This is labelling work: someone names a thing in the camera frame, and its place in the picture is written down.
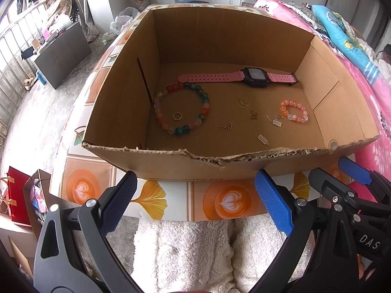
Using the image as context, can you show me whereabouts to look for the multicolour bead bracelet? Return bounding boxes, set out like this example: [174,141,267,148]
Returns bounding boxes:
[153,81,211,135]

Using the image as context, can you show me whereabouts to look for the pile of household clutter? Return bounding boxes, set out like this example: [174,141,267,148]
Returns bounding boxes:
[46,0,77,34]

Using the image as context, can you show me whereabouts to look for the brown cardboard box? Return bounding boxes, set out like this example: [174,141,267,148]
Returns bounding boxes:
[82,4,380,181]

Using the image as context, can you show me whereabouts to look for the pink bead bracelet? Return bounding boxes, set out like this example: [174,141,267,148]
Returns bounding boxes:
[279,99,309,123]

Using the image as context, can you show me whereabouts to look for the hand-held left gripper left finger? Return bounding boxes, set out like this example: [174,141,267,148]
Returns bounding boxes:
[33,170,138,293]

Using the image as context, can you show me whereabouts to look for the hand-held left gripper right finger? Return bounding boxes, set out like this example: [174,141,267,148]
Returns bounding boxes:
[255,169,359,293]

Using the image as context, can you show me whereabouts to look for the pink strap digital watch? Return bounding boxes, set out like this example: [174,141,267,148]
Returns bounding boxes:
[178,67,298,89]

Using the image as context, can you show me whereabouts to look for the metal window railing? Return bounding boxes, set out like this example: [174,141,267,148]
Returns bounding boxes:
[0,0,46,147]

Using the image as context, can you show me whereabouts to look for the red gift bag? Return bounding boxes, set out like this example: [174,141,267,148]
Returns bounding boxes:
[0,166,33,225]

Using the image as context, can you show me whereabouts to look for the dark grey cabinet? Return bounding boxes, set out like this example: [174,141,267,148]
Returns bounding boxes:
[33,21,92,90]

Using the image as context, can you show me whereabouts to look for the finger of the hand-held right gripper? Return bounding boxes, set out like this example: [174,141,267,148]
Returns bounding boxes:
[308,167,358,212]
[338,156,391,205]

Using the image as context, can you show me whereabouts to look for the flat cardboard piece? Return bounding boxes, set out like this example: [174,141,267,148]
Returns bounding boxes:
[6,235,34,281]

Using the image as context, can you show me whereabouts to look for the brown paper bag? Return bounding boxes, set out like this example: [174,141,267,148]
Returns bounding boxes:
[23,169,52,240]

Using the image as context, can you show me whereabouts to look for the beige slippers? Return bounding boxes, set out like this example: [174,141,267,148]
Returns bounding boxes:
[24,73,39,90]

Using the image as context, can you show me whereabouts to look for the white plastic bag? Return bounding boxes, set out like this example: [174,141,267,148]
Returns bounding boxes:
[110,6,141,35]

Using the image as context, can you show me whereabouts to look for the grey patterned blanket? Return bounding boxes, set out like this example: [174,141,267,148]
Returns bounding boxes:
[282,1,324,31]

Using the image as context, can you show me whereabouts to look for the blue patterned quilt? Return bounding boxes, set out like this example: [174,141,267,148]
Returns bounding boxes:
[312,4,382,81]

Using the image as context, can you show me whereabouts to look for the white crumpled quilt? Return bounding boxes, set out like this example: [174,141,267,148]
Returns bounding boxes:
[351,31,391,77]

